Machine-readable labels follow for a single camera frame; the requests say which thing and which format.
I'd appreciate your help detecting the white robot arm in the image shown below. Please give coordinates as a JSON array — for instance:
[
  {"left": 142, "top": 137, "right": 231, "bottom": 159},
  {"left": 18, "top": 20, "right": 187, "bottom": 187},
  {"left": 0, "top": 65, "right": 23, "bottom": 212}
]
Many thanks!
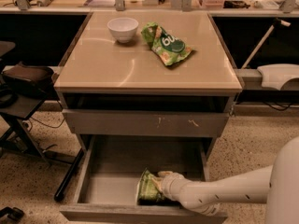
[{"left": 152, "top": 137, "right": 299, "bottom": 224}]

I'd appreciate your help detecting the black side stand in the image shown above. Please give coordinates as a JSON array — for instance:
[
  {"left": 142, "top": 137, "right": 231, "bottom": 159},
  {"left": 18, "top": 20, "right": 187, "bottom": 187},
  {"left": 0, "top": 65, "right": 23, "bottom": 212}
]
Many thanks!
[{"left": 0, "top": 40, "right": 85, "bottom": 203}]

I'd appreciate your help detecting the white stick with black tip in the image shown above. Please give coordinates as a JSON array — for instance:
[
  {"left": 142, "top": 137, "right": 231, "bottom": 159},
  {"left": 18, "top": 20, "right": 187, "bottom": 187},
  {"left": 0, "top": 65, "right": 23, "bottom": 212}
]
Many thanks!
[{"left": 241, "top": 18, "right": 291, "bottom": 69}]

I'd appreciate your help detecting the white ceramic bowl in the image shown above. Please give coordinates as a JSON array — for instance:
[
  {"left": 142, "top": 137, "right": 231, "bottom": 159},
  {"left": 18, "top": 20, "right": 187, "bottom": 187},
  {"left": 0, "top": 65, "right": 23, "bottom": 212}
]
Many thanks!
[{"left": 107, "top": 17, "right": 139, "bottom": 43}]

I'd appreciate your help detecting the grey drawer cabinet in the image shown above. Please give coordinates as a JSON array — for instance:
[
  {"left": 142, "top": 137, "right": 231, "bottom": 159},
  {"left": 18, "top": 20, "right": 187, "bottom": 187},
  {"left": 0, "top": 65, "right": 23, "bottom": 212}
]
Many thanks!
[{"left": 55, "top": 10, "right": 242, "bottom": 153}]

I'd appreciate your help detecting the open middle drawer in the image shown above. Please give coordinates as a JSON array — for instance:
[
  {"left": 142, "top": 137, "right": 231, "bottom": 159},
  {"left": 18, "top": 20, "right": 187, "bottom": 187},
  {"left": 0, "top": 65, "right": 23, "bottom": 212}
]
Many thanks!
[{"left": 61, "top": 135, "right": 227, "bottom": 224}]

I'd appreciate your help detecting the closed top drawer front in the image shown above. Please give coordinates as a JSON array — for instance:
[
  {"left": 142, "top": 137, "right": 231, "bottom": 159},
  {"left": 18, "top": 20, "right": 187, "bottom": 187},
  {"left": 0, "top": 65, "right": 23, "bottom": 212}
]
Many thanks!
[{"left": 63, "top": 109, "right": 228, "bottom": 137}]

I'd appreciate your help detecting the green jalapeno chip bag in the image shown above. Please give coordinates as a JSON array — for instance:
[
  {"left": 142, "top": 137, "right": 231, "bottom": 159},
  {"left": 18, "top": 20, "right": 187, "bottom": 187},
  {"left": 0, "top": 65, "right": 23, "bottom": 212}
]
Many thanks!
[{"left": 136, "top": 169, "right": 167, "bottom": 204}]

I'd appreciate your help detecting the black cable on floor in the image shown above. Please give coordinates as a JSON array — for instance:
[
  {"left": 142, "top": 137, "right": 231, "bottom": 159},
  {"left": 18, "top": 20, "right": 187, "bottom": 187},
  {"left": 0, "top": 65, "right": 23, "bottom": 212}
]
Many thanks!
[{"left": 29, "top": 115, "right": 65, "bottom": 130}]

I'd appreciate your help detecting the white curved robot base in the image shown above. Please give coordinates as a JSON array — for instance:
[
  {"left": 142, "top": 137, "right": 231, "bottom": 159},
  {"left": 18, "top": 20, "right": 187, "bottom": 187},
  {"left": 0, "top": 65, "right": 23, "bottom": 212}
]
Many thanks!
[{"left": 257, "top": 63, "right": 299, "bottom": 91}]

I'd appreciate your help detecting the black clamp on floor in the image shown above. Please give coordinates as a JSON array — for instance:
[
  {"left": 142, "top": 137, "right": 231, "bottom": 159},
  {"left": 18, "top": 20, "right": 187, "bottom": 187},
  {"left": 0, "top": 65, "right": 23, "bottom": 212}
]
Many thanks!
[{"left": 0, "top": 207, "right": 24, "bottom": 221}]

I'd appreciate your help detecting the dark brown bag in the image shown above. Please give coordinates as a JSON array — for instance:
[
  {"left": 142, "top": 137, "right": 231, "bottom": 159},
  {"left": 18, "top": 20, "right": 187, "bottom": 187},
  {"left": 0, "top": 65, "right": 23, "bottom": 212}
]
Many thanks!
[{"left": 2, "top": 62, "right": 54, "bottom": 98}]

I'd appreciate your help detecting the green chip bag on counter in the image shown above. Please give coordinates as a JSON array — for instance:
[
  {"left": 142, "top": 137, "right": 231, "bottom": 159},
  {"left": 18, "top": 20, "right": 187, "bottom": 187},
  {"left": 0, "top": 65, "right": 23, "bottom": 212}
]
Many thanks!
[{"left": 141, "top": 21, "right": 192, "bottom": 66}]

